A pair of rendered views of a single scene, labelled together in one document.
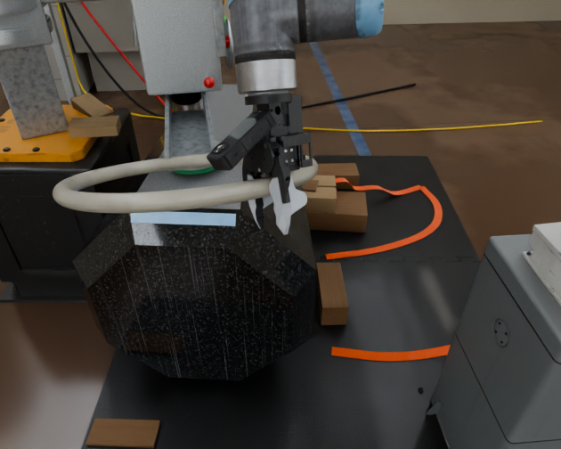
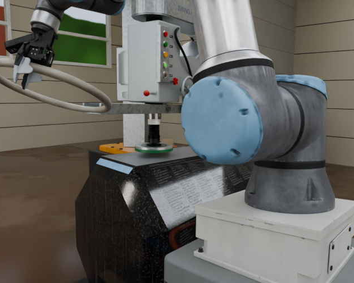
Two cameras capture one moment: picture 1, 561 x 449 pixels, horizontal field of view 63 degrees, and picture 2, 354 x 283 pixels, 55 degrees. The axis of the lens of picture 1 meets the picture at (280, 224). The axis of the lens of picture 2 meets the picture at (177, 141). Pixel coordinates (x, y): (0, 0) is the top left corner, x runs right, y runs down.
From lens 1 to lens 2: 127 cm
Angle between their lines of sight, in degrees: 51
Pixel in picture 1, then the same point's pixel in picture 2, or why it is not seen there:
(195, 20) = (149, 63)
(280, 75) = (36, 15)
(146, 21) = (131, 64)
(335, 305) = not seen: outside the picture
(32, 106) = (132, 131)
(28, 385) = (50, 266)
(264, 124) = (29, 36)
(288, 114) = (44, 37)
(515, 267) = not seen: hidden behind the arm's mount
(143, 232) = (96, 169)
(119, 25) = not seen: hidden behind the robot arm
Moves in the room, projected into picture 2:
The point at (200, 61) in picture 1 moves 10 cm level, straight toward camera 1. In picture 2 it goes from (150, 85) to (137, 84)
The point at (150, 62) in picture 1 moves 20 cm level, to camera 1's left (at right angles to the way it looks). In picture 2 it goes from (130, 84) to (110, 84)
